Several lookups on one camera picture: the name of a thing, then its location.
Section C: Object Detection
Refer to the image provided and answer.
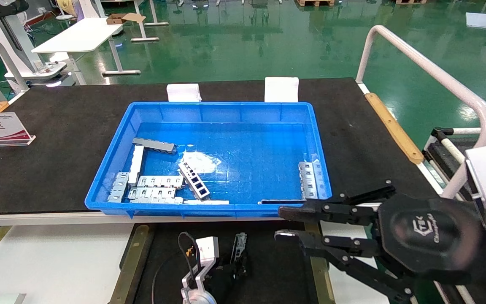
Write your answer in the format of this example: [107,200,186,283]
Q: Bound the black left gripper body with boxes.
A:
[205,264,243,304]

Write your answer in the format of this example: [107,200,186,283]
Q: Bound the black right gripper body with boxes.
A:
[377,194,483,287]

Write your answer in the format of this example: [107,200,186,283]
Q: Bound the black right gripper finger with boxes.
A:
[274,229,414,304]
[278,181,396,225]

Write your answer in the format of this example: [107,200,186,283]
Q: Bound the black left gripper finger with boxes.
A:
[232,251,248,279]

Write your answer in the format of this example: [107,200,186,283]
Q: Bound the silver metal bracket square holes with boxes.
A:
[178,162,211,200]
[230,232,248,271]

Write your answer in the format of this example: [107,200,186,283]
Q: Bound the slotted silver metal part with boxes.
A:
[312,160,327,197]
[137,175,184,189]
[130,197,184,205]
[298,162,319,200]
[127,187,177,200]
[107,172,130,202]

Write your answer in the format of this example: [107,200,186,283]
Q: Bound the long white metal part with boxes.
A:
[128,146,145,186]

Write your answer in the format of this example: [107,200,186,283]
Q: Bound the dark grey metal part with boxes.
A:
[132,137,177,155]

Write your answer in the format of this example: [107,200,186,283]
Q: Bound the black cart white tubes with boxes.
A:
[422,127,486,199]

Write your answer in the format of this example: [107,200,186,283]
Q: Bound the olive side strip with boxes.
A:
[108,224,151,304]

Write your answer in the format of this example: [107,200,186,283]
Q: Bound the wooden edge strip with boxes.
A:
[364,92,425,165]

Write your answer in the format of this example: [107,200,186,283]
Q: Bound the blue plastic bin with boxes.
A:
[85,101,333,219]

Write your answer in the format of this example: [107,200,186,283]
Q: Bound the white paper label right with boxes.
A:
[264,77,300,103]

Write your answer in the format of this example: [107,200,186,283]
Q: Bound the white paper label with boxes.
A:
[264,77,300,103]
[166,84,202,102]

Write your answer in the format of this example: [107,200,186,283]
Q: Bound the white tube railing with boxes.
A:
[355,24,486,199]

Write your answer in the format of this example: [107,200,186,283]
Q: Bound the white paper label left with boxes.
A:
[166,84,202,102]

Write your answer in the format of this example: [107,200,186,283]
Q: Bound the white floor board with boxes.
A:
[466,12,486,29]

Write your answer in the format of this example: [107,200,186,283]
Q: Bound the open cardboard box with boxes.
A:
[106,13,146,25]

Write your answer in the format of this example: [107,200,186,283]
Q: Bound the white desk metal legs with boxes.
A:
[31,17,159,76]

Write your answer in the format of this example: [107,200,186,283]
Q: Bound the grey tube railing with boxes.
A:
[0,34,30,94]

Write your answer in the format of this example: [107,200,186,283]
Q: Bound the white machine column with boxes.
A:
[0,0,68,87]

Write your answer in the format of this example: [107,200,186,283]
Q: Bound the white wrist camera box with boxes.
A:
[194,236,220,273]

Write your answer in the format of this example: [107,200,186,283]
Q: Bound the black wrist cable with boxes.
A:
[151,231,197,304]

